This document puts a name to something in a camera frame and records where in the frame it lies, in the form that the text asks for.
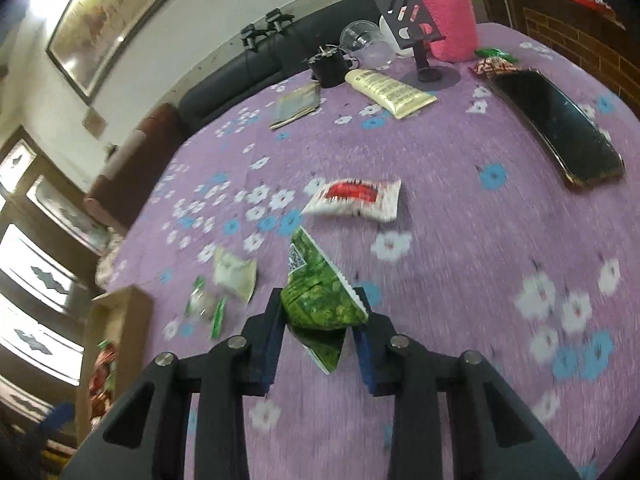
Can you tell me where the clear green candy packet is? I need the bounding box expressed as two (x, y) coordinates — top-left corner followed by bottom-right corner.
(184, 275), (227, 339)

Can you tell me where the pale green snack packet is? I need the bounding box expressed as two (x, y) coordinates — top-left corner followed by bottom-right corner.
(213, 247), (257, 304)

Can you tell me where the dark red snack packet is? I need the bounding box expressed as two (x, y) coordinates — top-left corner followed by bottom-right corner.
(471, 56), (520, 77)

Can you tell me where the cardboard box tray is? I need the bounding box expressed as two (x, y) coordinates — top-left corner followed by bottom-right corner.
(75, 285), (153, 441)

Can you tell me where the wooden glass door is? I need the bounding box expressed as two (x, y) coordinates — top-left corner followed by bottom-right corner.
(1, 127), (106, 427)

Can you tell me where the purple floral tablecloth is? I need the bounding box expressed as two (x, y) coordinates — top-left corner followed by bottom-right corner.
(111, 24), (639, 479)

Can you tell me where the brown armchair sofa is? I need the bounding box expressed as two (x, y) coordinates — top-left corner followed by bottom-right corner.
(84, 103), (183, 235)

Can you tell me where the black smartphone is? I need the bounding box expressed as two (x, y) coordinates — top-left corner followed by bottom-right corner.
(488, 70), (625, 188)

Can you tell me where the cream lotion tube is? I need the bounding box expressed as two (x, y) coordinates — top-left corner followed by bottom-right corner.
(345, 68), (437, 119)

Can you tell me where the small booklet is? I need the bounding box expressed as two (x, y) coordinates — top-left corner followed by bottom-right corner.
(269, 82), (320, 130)

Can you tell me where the black leather sofa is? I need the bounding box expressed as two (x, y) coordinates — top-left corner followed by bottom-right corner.
(178, 0), (380, 138)

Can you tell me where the black small cup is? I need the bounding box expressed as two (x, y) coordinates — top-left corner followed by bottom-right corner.
(308, 46), (360, 89)

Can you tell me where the clear plastic cup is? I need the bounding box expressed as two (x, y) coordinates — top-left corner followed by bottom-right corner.
(340, 20), (396, 70)

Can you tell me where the black phone stand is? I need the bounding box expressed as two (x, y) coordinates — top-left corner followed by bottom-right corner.
(375, 0), (461, 92)

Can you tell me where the framed horse painting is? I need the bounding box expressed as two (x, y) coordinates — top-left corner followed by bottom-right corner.
(46, 0), (168, 104)

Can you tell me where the pink sleeved water bottle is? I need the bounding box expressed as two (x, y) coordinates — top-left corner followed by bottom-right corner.
(423, 0), (480, 63)

